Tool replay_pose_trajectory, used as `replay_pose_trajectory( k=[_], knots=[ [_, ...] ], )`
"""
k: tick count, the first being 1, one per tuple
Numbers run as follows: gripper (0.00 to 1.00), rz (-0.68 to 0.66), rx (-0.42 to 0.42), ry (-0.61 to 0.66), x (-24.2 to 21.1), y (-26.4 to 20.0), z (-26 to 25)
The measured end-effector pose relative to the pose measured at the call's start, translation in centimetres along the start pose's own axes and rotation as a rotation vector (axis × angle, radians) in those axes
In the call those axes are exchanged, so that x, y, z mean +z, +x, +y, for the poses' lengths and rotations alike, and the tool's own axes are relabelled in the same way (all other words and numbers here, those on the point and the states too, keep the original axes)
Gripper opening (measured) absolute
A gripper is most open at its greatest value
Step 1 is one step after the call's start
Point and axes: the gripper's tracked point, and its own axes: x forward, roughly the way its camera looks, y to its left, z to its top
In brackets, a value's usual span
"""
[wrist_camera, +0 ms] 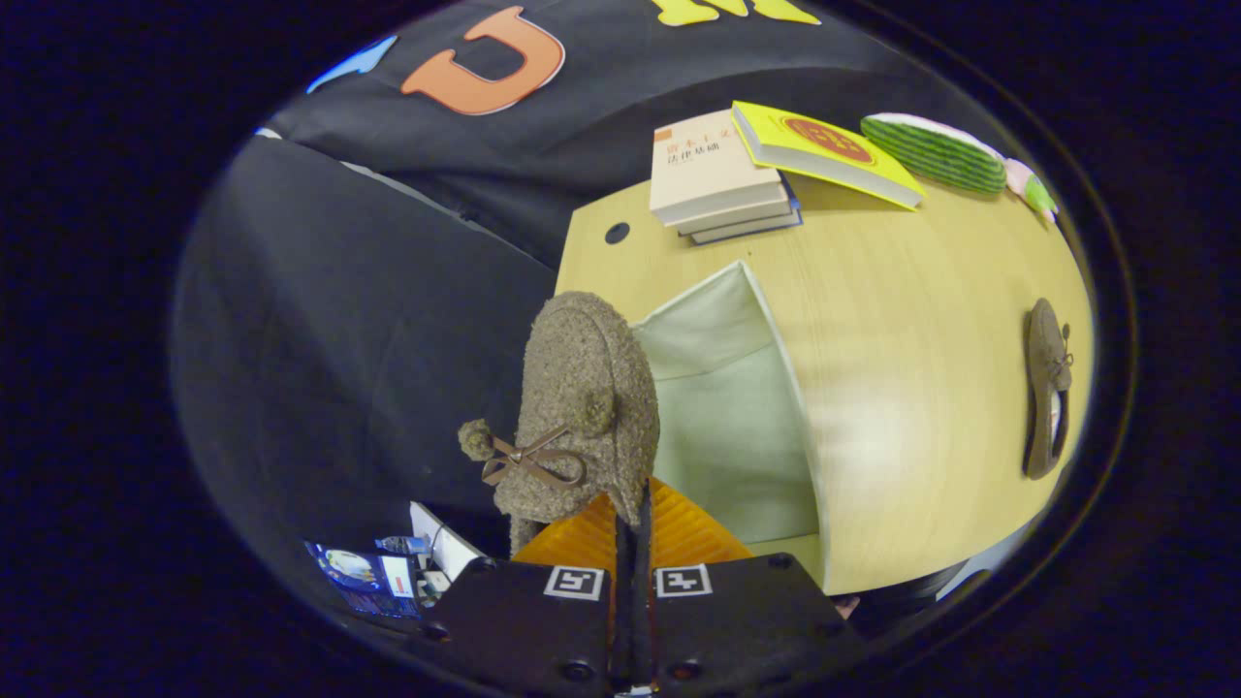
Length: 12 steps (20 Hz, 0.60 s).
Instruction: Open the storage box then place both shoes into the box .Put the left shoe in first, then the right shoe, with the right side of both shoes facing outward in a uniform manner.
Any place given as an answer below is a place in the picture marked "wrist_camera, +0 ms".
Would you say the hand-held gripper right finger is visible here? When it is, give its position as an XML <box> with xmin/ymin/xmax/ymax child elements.
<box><xmin>632</xmin><ymin>475</ymin><xmax>866</xmax><ymax>697</ymax></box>

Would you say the computer monitor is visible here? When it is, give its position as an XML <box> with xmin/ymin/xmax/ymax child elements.
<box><xmin>305</xmin><ymin>541</ymin><xmax>423</xmax><ymax>619</ymax></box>

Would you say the white book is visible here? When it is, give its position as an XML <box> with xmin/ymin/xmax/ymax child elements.
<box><xmin>674</xmin><ymin>197</ymin><xmax>796</xmax><ymax>237</ymax></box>

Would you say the white side desk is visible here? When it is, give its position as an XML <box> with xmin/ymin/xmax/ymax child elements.
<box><xmin>409</xmin><ymin>501</ymin><xmax>486</xmax><ymax>583</ymax></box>

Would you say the yellow book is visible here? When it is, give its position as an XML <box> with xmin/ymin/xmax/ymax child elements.
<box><xmin>730</xmin><ymin>100</ymin><xmax>927</xmax><ymax>211</ymax></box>

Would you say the pale green storage box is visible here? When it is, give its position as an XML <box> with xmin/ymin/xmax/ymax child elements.
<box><xmin>630</xmin><ymin>260</ymin><xmax>833</xmax><ymax>594</ymax></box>

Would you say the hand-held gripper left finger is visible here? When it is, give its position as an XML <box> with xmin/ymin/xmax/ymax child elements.
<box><xmin>422</xmin><ymin>490</ymin><xmax>635</xmax><ymax>697</ymax></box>

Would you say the brown fuzzy shoe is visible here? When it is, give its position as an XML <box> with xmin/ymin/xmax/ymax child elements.
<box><xmin>1023</xmin><ymin>298</ymin><xmax>1075</xmax><ymax>481</ymax></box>
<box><xmin>458</xmin><ymin>291</ymin><xmax>662</xmax><ymax>558</ymax></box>

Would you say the pink and green plush toy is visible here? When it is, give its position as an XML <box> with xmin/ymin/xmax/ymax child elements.
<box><xmin>1003</xmin><ymin>158</ymin><xmax>1060</xmax><ymax>222</ymax></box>

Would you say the watermelon slice plush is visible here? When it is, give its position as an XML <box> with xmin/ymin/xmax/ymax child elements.
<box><xmin>860</xmin><ymin>112</ymin><xmax>1009</xmax><ymax>195</ymax></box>

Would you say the blue cover book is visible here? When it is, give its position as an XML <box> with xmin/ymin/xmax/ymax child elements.
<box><xmin>690</xmin><ymin>174</ymin><xmax>804</xmax><ymax>245</ymax></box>

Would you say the beige book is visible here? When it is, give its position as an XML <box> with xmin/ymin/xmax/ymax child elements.
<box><xmin>650</xmin><ymin>109</ymin><xmax>791</xmax><ymax>226</ymax></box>

